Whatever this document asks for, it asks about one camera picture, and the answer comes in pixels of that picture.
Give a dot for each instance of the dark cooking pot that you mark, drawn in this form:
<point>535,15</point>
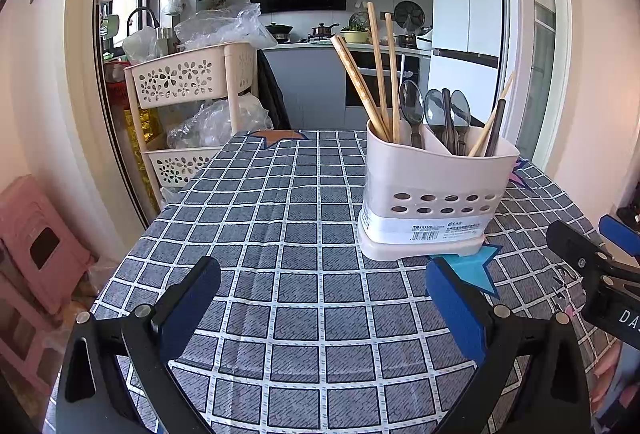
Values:
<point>324,31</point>

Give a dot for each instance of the large clear plastic bag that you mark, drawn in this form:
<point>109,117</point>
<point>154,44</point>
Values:
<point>220,23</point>

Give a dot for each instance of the curved kitchen faucet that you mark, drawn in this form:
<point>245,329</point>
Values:
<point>140,11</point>

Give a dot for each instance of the grey kitchen base cabinet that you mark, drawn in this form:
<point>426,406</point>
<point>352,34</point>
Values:
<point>310,83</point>

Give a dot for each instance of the black built-in oven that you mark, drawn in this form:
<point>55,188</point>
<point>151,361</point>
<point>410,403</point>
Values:
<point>360,93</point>

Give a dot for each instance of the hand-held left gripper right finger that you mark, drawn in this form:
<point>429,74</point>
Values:
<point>455,309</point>

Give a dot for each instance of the grey checked star tablecloth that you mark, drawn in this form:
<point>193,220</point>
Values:
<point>300,239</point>

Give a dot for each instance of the beige plastic utensil holder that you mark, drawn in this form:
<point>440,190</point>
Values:
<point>425,224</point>

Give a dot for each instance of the dark hanging cloth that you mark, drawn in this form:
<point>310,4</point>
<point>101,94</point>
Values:
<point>272,88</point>

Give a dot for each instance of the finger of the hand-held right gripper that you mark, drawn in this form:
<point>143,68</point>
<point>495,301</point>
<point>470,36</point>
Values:
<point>575,246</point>
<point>620,234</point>

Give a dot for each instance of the yellow shiny packet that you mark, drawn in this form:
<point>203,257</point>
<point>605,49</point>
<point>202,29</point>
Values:
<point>140,128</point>

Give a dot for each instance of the beige flower-cutout storage cart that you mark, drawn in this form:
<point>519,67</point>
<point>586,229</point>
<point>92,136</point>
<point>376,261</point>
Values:
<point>175,78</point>

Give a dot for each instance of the crumpled clear plastic bag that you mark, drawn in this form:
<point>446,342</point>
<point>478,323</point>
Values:
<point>215,123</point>

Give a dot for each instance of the white hanging plastic bag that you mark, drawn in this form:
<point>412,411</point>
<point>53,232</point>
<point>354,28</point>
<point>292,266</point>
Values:
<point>172,1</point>

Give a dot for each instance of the pink plastic stool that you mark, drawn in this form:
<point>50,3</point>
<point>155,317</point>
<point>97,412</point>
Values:
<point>25,344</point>
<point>40,214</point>

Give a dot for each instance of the wooden chopstick yellow patterned end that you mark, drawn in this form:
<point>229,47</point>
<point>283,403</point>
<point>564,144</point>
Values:
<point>355,83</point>

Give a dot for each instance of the round black grill pan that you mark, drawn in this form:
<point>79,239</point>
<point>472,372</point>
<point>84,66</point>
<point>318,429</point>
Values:
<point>410,13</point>

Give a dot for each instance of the white rice cooker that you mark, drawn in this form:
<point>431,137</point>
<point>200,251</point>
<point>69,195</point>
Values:
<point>424,39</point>

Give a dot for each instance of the glass sliding door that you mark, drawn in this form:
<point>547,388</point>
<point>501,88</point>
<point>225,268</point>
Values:
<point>542,38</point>

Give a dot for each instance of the green bowl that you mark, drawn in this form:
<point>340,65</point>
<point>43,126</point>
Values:
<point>354,35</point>

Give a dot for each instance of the black wok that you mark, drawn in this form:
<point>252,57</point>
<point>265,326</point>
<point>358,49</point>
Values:
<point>278,31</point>

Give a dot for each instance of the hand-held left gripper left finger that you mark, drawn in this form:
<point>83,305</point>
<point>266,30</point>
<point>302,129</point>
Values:
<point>190,314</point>

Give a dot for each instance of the black red equipment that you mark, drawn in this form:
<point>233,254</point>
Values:
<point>630,215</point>

